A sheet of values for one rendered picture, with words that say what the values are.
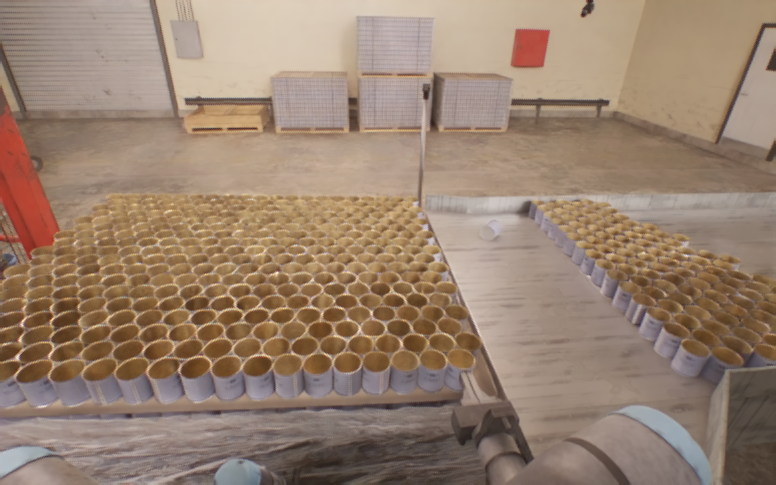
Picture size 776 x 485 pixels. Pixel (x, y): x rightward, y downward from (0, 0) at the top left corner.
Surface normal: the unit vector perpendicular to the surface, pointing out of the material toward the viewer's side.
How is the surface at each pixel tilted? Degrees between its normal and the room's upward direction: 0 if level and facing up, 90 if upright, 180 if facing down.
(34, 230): 90
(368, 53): 92
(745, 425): 90
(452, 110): 92
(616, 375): 0
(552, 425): 0
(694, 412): 0
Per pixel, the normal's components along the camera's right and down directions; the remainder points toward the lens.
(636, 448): 0.06, -0.84
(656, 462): 0.20, -0.61
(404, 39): 0.05, 0.51
